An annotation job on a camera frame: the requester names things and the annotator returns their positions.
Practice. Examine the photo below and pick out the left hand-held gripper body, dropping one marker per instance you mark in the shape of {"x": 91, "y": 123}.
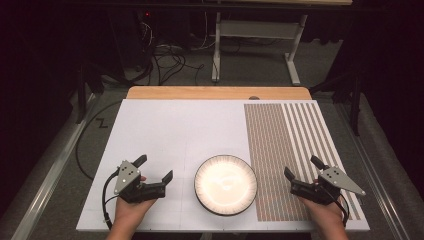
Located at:
{"x": 128, "y": 181}

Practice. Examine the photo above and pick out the wooden table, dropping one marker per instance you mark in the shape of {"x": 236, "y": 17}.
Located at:
{"x": 216, "y": 92}

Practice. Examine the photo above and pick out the white metal stand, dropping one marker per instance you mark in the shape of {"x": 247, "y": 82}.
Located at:
{"x": 216, "y": 60}

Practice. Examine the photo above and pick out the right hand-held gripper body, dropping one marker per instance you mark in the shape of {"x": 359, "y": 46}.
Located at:
{"x": 330, "y": 181}

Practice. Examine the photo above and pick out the person's left hand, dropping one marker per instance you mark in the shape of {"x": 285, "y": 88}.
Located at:
{"x": 128, "y": 213}

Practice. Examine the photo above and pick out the striped brown mat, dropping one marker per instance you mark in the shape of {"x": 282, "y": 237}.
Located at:
{"x": 273, "y": 140}

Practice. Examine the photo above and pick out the dark device with red light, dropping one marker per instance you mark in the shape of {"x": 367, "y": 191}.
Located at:
{"x": 147, "y": 14}

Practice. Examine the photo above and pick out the person's right hand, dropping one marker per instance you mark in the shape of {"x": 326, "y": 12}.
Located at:
{"x": 328, "y": 215}

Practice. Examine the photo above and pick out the metal floor rail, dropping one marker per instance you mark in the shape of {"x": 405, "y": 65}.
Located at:
{"x": 53, "y": 176}
{"x": 376, "y": 173}

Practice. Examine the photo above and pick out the white board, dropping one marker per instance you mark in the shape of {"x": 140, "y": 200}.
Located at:
{"x": 180, "y": 133}

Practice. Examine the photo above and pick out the black stand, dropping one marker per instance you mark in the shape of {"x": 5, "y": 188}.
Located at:
{"x": 356, "y": 103}
{"x": 81, "y": 96}

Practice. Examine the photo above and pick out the white plate with dark rim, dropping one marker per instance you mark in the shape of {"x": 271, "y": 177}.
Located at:
{"x": 225, "y": 185}

